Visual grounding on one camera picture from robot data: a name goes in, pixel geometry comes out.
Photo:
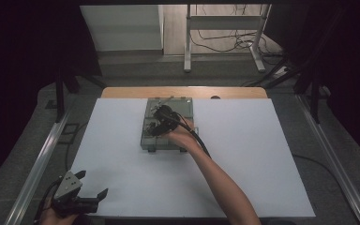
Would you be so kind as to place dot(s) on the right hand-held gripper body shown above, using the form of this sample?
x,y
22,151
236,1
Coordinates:
x,y
167,120

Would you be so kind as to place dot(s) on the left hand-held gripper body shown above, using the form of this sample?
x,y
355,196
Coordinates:
x,y
68,187

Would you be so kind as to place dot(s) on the clear grey compartment box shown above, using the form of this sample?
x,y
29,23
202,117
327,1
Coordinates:
x,y
150,140

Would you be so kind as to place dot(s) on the person's right hand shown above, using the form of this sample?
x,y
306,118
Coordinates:
x,y
184,137

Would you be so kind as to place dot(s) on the person's left hand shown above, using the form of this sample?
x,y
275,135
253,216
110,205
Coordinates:
x,y
56,220

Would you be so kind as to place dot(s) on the dark round table hole cap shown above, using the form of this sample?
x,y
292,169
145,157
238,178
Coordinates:
x,y
215,97

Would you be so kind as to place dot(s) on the black metal stand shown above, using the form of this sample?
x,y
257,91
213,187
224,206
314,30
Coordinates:
x,y
60,97
315,93

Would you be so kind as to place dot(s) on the white table sheet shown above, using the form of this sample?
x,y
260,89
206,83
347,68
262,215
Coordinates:
x,y
247,162

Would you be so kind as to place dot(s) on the white cabinet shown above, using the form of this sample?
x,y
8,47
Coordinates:
x,y
122,28

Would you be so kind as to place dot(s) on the white power strip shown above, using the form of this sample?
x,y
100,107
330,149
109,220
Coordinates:
x,y
280,72

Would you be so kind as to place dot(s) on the aluminium rail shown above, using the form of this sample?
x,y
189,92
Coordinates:
x,y
36,175
334,159

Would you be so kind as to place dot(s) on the white desk frame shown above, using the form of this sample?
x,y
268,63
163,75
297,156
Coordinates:
x,y
225,22

